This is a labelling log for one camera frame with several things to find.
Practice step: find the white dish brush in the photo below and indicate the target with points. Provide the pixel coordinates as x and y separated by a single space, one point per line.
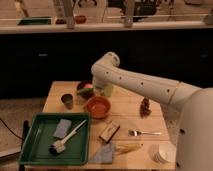
59 146

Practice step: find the green pepper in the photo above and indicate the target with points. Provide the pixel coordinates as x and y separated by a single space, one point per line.
84 91

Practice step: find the wooden block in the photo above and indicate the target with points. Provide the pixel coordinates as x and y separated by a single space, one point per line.
109 131

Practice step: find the orange clay bowl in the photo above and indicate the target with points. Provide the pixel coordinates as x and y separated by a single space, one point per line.
98 107

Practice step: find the blue sponge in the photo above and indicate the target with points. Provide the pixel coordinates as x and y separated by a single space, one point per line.
62 128

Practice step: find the background green tray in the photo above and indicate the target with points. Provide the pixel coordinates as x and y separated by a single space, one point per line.
34 21

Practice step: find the green plastic tray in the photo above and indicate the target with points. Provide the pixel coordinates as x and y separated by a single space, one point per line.
35 149

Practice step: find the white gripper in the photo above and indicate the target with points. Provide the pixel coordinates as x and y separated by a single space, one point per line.
99 86

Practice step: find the small metal cup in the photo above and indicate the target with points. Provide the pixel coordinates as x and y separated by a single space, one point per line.
67 100

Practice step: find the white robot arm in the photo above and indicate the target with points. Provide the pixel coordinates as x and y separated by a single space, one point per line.
195 139

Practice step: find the yellow banana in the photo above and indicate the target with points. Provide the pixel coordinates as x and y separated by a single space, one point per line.
125 148

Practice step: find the grey blue cloth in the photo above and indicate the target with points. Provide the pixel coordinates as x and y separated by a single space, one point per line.
103 155

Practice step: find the light green plastic cup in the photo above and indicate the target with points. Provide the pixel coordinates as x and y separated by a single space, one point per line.
107 91

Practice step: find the dark brown bowl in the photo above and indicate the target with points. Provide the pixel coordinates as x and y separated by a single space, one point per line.
81 85

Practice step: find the metal fork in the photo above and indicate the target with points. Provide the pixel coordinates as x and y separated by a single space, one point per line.
136 133

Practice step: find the brown pine cone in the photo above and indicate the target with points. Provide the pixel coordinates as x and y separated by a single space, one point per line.
144 108

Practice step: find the orange egg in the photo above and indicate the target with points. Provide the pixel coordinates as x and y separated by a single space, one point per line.
88 86

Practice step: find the background red bowl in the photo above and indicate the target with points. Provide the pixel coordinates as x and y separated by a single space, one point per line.
80 19

